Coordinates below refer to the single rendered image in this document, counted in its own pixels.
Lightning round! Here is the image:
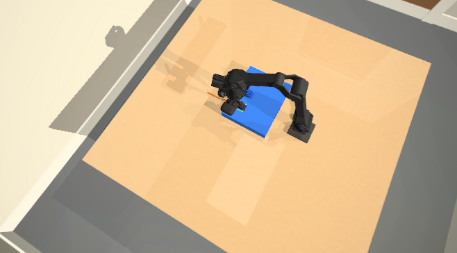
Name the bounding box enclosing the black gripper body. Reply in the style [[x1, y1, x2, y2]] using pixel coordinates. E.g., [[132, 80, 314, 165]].
[[220, 90, 244, 116]]

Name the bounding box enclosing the blue flat deck plate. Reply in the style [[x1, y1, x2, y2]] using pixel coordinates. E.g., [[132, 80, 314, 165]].
[[222, 86, 286, 138]]

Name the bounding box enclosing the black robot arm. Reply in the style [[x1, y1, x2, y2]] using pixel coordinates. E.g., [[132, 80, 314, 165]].
[[211, 69, 313, 135]]

